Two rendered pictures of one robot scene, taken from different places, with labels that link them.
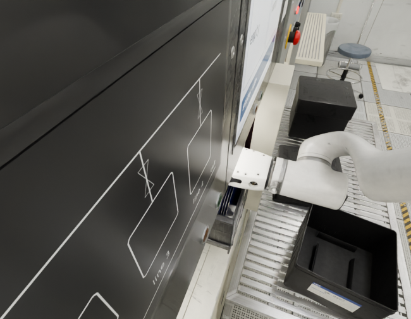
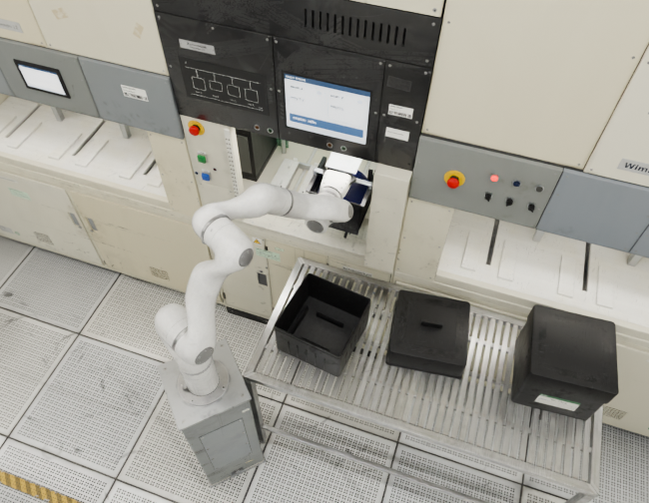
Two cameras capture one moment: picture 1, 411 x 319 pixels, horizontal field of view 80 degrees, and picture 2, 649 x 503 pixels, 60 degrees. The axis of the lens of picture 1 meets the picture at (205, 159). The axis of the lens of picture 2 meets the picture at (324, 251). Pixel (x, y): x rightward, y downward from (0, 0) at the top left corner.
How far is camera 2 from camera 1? 1.91 m
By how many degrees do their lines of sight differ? 55
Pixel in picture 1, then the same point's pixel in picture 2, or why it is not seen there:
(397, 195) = not seen: hidden behind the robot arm
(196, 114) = (249, 86)
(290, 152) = (455, 310)
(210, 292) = (294, 232)
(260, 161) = (334, 185)
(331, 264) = (325, 334)
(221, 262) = (316, 238)
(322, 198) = not seen: hidden behind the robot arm
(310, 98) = (540, 318)
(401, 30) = not seen: outside the picture
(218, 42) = (259, 81)
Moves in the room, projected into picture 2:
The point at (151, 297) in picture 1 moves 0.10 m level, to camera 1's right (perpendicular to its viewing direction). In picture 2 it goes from (229, 101) to (227, 120)
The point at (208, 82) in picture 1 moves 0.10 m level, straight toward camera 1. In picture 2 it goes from (254, 84) to (223, 84)
